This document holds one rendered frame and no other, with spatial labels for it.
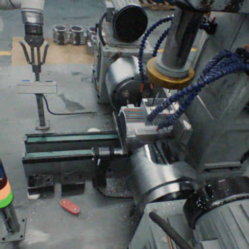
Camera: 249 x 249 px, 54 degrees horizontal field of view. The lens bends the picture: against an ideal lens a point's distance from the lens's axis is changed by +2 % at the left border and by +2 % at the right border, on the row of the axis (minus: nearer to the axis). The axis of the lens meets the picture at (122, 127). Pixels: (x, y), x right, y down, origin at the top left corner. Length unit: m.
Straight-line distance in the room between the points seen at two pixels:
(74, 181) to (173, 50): 0.65
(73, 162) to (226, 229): 0.73
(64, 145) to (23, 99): 0.50
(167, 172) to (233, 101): 0.34
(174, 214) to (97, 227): 0.43
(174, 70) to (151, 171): 0.36
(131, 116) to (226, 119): 0.36
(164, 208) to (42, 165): 0.59
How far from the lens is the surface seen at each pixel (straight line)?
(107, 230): 1.04
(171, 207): 0.72
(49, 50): 3.43
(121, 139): 1.00
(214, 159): 1.17
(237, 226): 0.54
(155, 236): 0.67
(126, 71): 1.18
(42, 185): 1.07
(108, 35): 1.45
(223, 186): 0.56
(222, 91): 0.99
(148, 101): 1.06
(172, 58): 0.86
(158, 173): 0.78
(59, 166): 1.11
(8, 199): 0.83
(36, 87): 1.19
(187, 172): 0.80
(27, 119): 1.42
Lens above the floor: 1.76
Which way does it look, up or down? 44 degrees down
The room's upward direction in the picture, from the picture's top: 12 degrees clockwise
